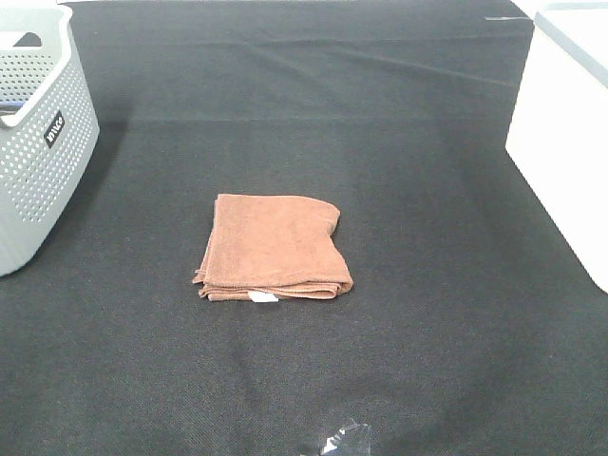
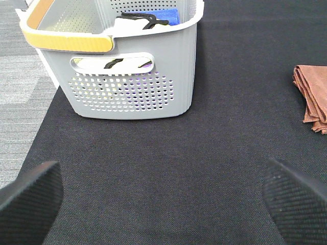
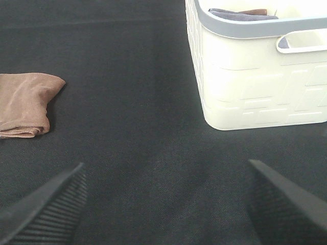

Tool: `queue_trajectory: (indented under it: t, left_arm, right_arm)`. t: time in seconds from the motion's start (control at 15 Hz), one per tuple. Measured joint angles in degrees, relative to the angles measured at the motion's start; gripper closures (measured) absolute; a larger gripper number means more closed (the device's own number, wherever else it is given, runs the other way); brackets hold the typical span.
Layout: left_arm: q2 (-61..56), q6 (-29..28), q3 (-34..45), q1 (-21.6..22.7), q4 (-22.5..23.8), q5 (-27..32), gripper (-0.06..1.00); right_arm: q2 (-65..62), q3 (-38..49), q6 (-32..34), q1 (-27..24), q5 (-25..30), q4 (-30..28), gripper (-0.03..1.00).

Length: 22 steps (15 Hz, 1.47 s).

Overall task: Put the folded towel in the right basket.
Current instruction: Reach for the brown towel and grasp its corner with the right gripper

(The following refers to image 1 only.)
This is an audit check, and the clear tape piece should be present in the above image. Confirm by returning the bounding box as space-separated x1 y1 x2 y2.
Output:
319 422 371 456

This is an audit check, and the white storage bin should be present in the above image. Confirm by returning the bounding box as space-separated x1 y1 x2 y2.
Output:
505 1 607 290

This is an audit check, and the brown towel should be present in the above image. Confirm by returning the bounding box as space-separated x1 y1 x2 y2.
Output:
192 194 353 301

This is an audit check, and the black table cloth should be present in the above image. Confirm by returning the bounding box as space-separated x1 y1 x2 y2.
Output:
1 1 607 455

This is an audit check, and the grey perforated plastic basket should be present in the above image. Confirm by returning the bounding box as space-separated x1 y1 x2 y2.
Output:
1 1 100 276

